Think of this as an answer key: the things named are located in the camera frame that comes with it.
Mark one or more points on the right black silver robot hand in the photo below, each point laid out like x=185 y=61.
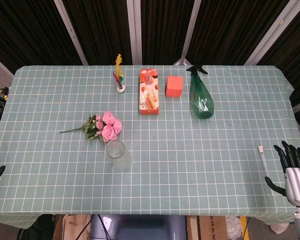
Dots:
x=298 y=185

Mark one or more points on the pink flower bouquet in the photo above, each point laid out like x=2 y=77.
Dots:
x=108 y=127

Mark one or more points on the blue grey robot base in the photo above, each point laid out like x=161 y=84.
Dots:
x=139 y=228

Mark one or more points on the green checked tablecloth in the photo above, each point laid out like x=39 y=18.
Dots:
x=177 y=162

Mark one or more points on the clear glass cup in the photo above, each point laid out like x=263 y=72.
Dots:
x=119 y=156

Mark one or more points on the glass test tube white cap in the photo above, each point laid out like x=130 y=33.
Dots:
x=264 y=162

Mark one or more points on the torn cardboard sheet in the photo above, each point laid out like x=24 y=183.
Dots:
x=72 y=227

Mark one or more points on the brown cardboard box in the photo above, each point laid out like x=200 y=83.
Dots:
x=212 y=228

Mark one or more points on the wooden plank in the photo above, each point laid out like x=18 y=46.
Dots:
x=192 y=228

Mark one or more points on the green spray bottle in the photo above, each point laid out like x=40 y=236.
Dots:
x=201 y=97

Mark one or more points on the colourful feather shuttlecock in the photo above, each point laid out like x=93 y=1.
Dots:
x=119 y=80

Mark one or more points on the orange cube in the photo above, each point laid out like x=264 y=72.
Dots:
x=174 y=86

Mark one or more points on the orange biscuit box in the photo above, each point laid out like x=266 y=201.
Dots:
x=149 y=92

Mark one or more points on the black curtain backdrop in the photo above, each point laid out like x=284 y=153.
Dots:
x=104 y=27

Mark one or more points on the white partition frame post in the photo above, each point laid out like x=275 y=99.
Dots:
x=70 y=30
x=269 y=35
x=134 y=32
x=191 y=27

